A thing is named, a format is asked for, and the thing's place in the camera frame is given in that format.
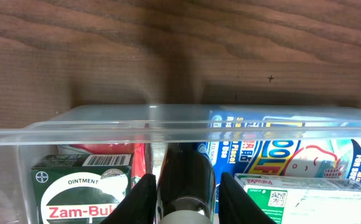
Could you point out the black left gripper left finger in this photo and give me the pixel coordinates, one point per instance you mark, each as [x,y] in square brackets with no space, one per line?
[138,207]

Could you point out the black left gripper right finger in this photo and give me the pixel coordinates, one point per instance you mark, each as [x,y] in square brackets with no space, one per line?
[235,206]

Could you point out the dark bottle white cap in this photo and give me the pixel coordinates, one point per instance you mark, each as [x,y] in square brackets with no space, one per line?
[186,187]

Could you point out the red Panadol ActiFast box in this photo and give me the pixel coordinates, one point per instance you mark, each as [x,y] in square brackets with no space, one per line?
[140,152]

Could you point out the green Zam-Buk box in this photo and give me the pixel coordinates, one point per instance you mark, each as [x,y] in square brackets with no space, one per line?
[80,188]

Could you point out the blue fever patch box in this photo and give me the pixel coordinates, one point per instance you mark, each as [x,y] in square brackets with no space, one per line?
[295,143]

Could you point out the clear plastic container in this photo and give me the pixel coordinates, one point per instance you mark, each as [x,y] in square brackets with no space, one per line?
[155,125]

